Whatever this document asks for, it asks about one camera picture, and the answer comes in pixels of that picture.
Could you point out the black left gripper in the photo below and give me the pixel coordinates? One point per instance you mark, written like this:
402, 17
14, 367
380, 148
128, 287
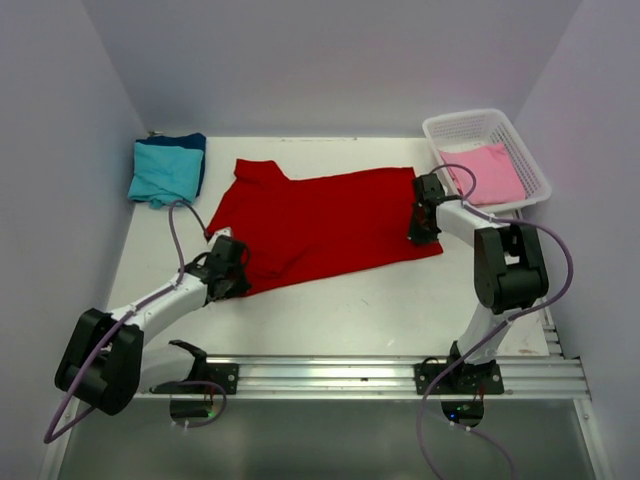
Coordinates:
228, 282

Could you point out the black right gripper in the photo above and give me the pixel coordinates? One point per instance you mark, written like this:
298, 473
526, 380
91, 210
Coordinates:
420, 228

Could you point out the red t-shirt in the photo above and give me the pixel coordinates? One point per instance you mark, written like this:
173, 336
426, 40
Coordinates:
311, 229

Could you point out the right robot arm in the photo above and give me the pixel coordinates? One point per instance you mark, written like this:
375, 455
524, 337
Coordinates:
509, 276

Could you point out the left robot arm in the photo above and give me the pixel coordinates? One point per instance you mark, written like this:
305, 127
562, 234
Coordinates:
105, 363

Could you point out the folded pink t-shirt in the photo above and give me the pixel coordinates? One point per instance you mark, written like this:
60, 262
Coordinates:
496, 179

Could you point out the white plastic basket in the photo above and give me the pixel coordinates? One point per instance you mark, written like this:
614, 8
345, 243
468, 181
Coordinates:
467, 130

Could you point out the folded turquoise t-shirt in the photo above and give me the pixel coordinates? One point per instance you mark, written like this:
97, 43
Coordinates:
164, 174

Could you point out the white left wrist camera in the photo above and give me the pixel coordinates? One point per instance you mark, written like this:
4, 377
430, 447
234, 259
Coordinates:
224, 232

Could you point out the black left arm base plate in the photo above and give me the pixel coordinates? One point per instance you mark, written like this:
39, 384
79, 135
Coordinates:
183, 368

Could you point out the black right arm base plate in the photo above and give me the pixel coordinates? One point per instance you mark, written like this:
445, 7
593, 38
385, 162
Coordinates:
466, 379

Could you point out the aluminium mounting rail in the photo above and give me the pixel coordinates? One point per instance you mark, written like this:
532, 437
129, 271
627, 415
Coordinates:
332, 377

